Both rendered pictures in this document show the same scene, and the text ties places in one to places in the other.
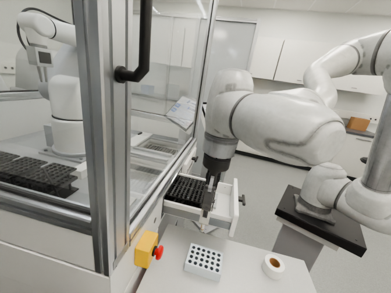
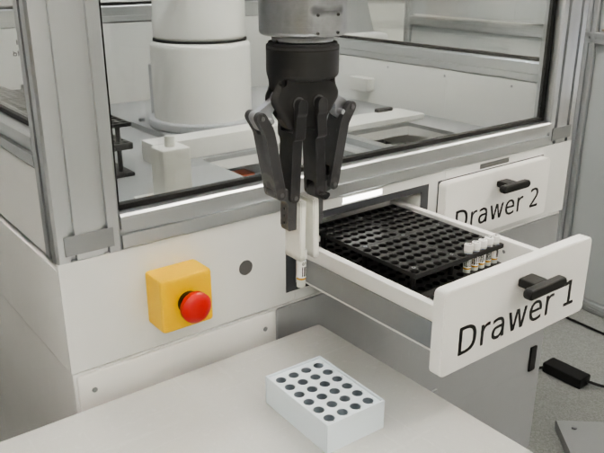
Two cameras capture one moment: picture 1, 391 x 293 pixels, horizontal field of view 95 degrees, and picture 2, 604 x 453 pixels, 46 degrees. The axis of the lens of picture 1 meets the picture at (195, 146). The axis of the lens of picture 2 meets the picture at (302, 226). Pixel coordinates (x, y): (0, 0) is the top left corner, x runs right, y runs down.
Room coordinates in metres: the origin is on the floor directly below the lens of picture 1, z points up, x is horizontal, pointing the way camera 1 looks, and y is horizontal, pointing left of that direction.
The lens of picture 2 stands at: (-0.09, -0.58, 1.27)
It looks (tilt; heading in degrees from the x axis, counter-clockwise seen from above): 20 degrees down; 44
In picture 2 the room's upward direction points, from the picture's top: straight up
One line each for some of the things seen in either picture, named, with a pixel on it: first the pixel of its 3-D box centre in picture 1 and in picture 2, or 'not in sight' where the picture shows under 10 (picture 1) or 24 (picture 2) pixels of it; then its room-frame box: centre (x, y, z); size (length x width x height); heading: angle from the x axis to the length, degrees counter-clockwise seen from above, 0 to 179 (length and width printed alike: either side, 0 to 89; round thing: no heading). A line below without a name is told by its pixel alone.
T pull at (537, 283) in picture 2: (241, 199); (537, 284); (0.68, -0.24, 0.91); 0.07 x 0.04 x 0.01; 172
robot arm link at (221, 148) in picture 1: (219, 144); (302, 10); (0.45, -0.06, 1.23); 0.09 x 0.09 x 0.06
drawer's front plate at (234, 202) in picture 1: (233, 203); (515, 300); (0.68, -0.21, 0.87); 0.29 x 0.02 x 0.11; 172
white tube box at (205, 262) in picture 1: (203, 261); (323, 401); (0.45, -0.09, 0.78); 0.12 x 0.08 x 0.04; 80
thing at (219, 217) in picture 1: (188, 194); (397, 256); (0.71, 0.00, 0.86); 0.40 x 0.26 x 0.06; 82
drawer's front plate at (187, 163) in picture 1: (189, 162); (495, 198); (1.03, 0.02, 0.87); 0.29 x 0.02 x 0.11; 172
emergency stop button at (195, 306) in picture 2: (157, 252); (193, 305); (0.39, 0.06, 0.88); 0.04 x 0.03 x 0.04; 172
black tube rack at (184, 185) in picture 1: (191, 193); (402, 254); (0.71, -0.01, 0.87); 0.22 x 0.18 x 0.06; 82
